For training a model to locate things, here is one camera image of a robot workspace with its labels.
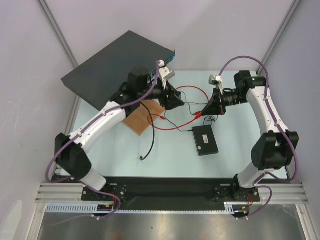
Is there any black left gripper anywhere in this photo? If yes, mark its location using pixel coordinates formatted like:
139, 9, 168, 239
138, 78, 185, 111

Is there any thin black power cable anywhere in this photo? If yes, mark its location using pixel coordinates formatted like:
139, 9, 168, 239
163, 91, 218, 133

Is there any red ethernet cable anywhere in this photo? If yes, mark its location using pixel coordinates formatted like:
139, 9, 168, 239
147, 109, 203, 131
174, 86, 210, 106

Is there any small black network switch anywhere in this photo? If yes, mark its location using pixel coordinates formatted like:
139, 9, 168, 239
192, 125, 219, 157

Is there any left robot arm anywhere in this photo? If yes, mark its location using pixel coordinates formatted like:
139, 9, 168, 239
54, 61, 184, 200

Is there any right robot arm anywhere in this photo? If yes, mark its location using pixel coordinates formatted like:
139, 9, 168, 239
201, 70, 299, 201

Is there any bamboo wooden board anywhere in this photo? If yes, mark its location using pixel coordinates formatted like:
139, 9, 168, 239
122, 100, 165, 136

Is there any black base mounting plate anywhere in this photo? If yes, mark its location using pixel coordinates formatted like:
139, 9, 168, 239
80, 177, 263, 212

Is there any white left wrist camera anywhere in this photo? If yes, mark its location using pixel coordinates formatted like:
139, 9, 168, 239
158, 60, 176, 89

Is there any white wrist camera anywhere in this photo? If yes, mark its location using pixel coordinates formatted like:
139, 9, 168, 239
158, 60, 176, 89
208, 74, 223, 94

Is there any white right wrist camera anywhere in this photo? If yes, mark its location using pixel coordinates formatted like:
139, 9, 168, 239
208, 74, 223, 94

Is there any thick black cable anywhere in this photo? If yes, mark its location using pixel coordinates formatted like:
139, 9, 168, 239
139, 101, 156, 161

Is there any large blue rack switch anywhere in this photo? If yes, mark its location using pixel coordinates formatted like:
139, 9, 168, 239
61, 30, 176, 111

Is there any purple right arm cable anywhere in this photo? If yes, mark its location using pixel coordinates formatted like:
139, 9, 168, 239
218, 56, 301, 221

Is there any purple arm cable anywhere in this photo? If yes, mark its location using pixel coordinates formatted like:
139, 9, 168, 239
218, 56, 301, 221
44, 59, 163, 226

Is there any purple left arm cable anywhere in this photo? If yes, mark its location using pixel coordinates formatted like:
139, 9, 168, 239
44, 59, 163, 226

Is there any aluminium frame rail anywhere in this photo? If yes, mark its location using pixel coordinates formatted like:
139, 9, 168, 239
35, 183, 309, 204

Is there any white slotted cable duct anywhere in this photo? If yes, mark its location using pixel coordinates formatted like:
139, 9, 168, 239
46, 202, 118, 213

